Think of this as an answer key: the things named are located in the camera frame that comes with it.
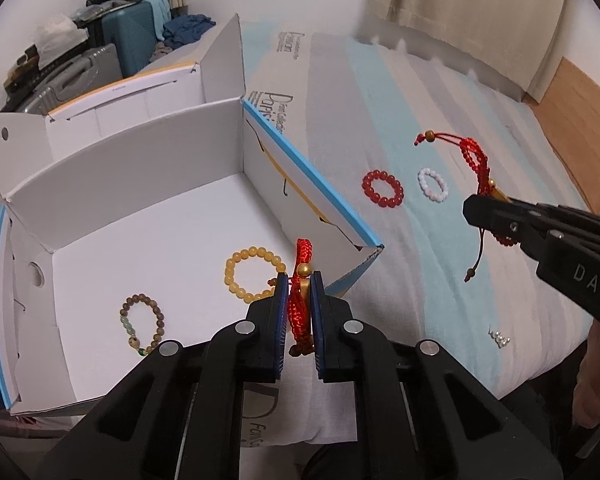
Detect small red cord bracelet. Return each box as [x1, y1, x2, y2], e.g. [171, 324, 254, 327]
[412, 129, 519, 284]

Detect brown wooden bead bracelet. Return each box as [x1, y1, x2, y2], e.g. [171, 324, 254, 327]
[119, 292, 167, 359]

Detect red cord bracelet gold tube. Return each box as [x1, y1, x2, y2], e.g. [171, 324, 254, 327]
[287, 238, 314, 356]

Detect yellow bead bracelet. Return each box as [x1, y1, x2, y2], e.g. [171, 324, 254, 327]
[223, 245, 288, 305]

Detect person's right hand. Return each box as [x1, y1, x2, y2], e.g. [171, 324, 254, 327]
[572, 320, 600, 428]

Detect pearl earrings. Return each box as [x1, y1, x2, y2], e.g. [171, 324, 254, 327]
[488, 328, 512, 349]

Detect striped bed sheet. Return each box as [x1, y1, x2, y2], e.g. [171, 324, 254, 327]
[242, 23, 591, 396]

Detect beige curtain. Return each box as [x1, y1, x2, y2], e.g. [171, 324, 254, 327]
[370, 0, 565, 101]

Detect blue yellow cardboard shoe box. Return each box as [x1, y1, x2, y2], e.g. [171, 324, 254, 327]
[0, 18, 382, 415]

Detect grey suitcase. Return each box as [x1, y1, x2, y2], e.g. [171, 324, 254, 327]
[1, 44, 122, 115]

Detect dark blue clothes pile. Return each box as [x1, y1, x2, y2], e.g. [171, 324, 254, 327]
[162, 14, 216, 50]

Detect teal suitcase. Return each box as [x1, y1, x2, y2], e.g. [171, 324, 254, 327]
[102, 0, 171, 78]

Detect white pink bead bracelet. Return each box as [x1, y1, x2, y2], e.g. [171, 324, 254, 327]
[416, 167, 451, 204]

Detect red bead bracelet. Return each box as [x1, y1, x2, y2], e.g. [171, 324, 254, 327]
[360, 168, 406, 209]

